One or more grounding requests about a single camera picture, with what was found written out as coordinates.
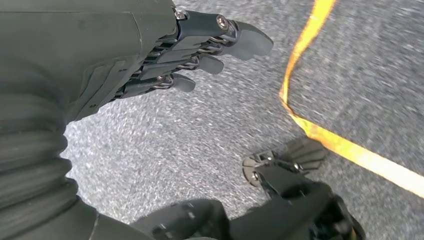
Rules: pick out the black rounded robot housing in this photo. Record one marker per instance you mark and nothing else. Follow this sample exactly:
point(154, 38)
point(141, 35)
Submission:
point(185, 222)

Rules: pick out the yellow floor tape line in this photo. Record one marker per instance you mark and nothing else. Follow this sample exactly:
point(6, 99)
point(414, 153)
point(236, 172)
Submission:
point(348, 149)

